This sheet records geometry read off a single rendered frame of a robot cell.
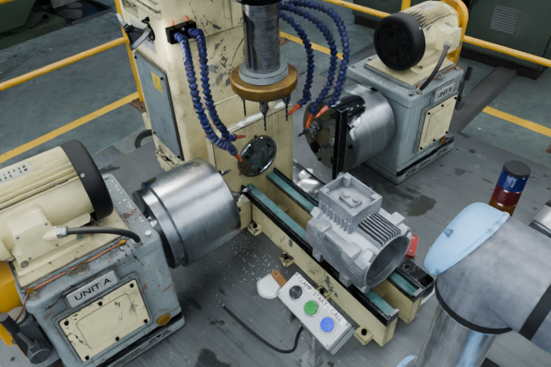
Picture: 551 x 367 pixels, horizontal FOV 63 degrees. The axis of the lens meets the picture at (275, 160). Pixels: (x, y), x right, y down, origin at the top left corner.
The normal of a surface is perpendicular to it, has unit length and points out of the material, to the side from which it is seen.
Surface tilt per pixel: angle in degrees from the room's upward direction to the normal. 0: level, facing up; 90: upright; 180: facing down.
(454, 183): 0
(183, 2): 90
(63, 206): 74
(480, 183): 0
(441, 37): 90
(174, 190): 13
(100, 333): 90
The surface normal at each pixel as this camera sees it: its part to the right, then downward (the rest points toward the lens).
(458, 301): -0.79, 0.40
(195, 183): 0.15, -0.59
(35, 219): -0.03, -0.77
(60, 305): 0.62, 0.48
